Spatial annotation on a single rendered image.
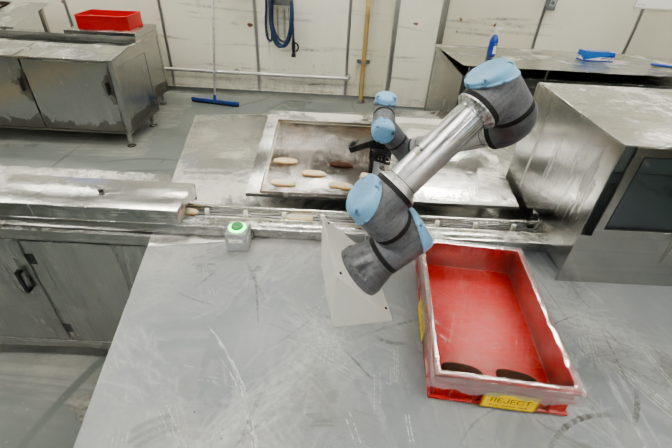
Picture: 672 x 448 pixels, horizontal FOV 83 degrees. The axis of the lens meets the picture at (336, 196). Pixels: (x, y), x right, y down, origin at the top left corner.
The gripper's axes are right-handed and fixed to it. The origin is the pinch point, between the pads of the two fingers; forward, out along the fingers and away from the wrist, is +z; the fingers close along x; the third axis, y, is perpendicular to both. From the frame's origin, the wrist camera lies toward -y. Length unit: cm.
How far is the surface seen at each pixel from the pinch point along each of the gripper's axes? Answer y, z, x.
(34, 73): -293, 57, 132
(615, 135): 64, -43, -21
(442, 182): 29.5, 2.1, 4.1
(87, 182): -101, -2, -32
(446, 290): 30, 1, -48
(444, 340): 28, -2, -66
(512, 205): 56, 2, -3
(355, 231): -1.1, 1.4, -30.3
